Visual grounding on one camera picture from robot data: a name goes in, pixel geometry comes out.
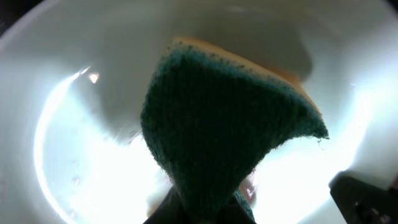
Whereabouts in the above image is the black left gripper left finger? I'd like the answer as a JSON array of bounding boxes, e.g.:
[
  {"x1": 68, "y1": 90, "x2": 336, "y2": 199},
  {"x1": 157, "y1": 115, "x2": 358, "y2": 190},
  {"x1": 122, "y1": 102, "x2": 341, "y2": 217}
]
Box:
[{"x1": 144, "y1": 187, "x2": 190, "y2": 224}]

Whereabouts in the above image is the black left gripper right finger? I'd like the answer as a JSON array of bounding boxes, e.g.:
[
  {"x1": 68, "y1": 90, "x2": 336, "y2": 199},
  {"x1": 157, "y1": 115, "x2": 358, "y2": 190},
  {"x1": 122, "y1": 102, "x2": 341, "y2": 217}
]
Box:
[{"x1": 217, "y1": 191, "x2": 256, "y2": 224}]

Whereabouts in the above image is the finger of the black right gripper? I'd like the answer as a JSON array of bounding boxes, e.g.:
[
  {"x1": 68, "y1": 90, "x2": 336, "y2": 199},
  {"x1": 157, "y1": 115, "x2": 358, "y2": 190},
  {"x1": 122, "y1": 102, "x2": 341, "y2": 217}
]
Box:
[{"x1": 329, "y1": 172, "x2": 397, "y2": 224}]

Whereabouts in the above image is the green yellow sponge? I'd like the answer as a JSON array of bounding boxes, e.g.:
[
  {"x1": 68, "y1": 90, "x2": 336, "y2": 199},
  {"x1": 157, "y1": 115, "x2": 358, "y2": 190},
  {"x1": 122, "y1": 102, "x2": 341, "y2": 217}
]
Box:
[{"x1": 141, "y1": 37, "x2": 329, "y2": 223}]

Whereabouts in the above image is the white plate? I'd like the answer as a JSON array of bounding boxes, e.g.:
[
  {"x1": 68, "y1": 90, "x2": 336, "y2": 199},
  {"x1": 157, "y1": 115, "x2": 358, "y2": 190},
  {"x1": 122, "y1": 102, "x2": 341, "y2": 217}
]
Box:
[{"x1": 1, "y1": 1, "x2": 397, "y2": 223}]

